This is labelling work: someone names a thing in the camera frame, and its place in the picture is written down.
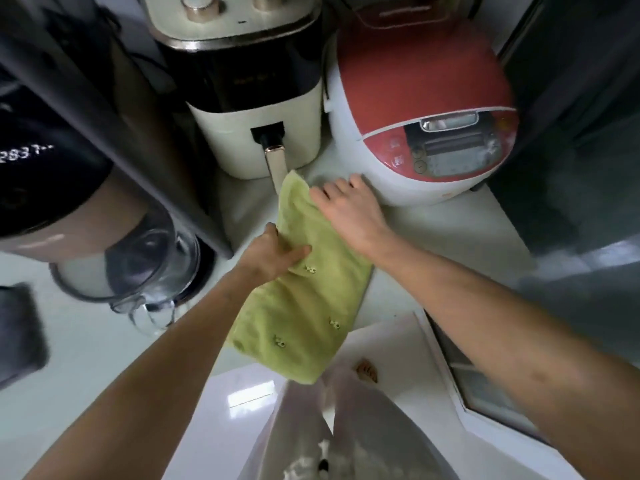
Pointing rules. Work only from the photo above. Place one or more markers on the person's left hand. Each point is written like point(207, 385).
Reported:
point(267, 257)

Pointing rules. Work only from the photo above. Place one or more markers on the person's right hand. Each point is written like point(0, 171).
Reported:
point(352, 214)

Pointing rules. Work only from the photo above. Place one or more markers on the green towel with small print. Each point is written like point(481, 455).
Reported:
point(300, 314)

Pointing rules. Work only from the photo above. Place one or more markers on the grey microfibre cloth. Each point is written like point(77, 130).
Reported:
point(20, 334)

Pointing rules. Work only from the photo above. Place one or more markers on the person's right forearm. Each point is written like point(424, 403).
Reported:
point(500, 344)

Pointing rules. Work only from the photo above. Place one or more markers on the person's left forearm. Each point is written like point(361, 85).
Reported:
point(150, 394)

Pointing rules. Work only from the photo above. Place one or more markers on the clear glass blender jug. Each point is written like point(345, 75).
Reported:
point(150, 259)

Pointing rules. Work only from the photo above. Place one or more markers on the cream air fryer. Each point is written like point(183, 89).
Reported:
point(240, 139)

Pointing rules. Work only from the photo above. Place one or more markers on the red and white rice cooker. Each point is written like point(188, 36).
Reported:
point(425, 69)

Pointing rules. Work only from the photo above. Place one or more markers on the frosted glass sliding door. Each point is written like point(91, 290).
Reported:
point(575, 194)

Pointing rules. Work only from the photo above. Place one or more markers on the black and pink blender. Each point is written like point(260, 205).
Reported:
point(50, 169)

